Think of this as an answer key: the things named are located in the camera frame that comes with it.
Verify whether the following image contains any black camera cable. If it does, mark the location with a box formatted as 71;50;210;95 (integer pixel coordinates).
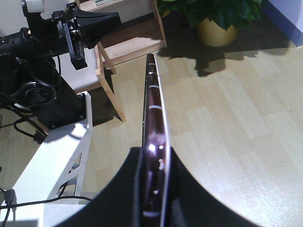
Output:
0;183;92;227

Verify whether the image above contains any wooden chair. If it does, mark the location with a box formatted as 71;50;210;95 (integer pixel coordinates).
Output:
60;0;167;122

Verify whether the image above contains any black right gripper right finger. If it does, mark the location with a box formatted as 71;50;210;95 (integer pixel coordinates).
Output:
167;148;257;227

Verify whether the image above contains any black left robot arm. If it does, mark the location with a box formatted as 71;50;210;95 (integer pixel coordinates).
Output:
0;0;121;227

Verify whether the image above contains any yellow plant pot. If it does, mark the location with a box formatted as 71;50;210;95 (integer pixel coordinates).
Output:
196;18;239;47

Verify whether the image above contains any black foldable smartphone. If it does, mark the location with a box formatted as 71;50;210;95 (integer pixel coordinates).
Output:
140;53;171;227

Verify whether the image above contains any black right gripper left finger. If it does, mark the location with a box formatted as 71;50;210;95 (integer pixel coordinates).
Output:
61;147;141;227

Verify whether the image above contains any green potted plant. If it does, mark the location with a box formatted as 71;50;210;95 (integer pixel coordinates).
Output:
157;0;262;30

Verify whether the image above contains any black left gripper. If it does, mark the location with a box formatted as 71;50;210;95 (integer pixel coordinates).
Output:
52;2;122;70

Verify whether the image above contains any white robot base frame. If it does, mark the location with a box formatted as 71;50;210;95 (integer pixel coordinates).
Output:
0;91;93;227

